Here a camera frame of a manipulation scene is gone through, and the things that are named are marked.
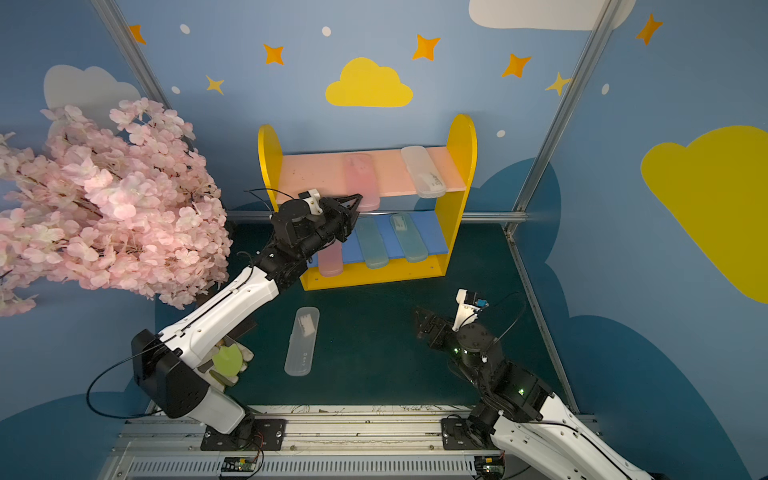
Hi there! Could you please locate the pink pencil case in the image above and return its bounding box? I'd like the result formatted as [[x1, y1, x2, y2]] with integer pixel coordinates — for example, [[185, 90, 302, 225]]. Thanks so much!
[[317, 240, 344, 277], [343, 153, 380, 212]]

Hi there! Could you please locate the aluminium floor rail right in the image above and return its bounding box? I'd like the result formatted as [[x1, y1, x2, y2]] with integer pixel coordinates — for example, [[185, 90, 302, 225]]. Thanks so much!
[[503, 222, 581, 414]]

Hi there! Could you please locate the white pencil case with label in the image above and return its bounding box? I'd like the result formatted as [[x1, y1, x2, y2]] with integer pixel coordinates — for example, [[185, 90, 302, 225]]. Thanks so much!
[[400, 146, 447, 199]]

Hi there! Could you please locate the aluminium frame post right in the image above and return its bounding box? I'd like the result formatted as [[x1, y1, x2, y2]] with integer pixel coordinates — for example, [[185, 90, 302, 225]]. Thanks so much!
[[512, 0, 635, 217]]

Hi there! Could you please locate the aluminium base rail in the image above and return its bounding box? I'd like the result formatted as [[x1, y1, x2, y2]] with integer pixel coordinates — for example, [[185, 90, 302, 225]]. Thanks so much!
[[95, 403, 619, 480]]

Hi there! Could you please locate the frosted white pencil case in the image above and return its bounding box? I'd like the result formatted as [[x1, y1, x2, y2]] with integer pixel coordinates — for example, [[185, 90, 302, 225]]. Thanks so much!
[[284, 306, 320, 377]]

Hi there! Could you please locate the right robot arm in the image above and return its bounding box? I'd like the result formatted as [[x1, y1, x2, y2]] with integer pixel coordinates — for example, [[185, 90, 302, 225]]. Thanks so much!
[[333, 224, 648, 479]]

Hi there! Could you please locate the teal pencil case right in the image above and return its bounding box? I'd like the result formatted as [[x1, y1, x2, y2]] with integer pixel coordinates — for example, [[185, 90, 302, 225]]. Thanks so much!
[[390, 213, 429, 263]]

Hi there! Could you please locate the left green circuit board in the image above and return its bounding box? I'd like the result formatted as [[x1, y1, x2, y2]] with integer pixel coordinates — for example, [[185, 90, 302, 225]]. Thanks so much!
[[219, 456, 260, 478]]

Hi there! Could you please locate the aluminium frame post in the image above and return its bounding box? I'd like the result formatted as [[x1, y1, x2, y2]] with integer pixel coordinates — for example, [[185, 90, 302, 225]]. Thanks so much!
[[512, 0, 635, 217], [91, 0, 171, 107]]

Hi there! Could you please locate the yellow wooden shelf unit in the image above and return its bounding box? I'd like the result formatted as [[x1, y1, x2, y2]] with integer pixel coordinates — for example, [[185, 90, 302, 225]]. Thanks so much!
[[258, 114, 478, 291]]

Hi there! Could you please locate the pink cherry blossom tree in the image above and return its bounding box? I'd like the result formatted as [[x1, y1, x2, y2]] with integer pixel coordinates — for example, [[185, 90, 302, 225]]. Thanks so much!
[[1, 98, 231, 317]]

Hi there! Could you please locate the aluminium frame rail back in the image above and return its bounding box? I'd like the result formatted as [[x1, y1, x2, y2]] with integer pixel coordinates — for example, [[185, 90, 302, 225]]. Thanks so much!
[[227, 210, 528, 224]]

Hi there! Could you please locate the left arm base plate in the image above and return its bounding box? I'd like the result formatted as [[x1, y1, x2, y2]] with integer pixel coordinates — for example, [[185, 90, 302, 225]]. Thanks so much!
[[200, 418, 287, 451]]

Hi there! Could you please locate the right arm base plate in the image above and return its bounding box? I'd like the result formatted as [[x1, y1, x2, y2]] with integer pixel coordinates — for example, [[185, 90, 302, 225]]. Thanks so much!
[[440, 415, 487, 451]]

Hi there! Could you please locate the green circuit board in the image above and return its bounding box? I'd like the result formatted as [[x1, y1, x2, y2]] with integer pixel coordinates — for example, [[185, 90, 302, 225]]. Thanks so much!
[[473, 455, 505, 480], [219, 456, 260, 478]]

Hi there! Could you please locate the green pencil case middle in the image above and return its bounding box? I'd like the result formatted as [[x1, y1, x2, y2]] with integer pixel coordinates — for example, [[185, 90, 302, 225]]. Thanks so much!
[[355, 217, 389, 269]]

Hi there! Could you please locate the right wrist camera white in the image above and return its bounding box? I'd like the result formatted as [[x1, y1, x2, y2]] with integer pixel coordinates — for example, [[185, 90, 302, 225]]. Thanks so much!
[[452, 289, 489, 332]]

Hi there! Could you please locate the aluminium frame post left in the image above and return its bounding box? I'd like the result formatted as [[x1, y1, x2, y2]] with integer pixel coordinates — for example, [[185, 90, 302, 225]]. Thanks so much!
[[91, 0, 171, 107]]

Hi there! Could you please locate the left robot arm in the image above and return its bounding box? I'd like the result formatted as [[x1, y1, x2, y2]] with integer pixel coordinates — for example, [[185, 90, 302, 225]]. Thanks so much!
[[131, 190, 363, 434]]

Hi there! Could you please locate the right green circuit board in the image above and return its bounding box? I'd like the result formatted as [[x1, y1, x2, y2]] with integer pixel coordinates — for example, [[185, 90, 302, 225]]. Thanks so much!
[[473, 455, 505, 480]]

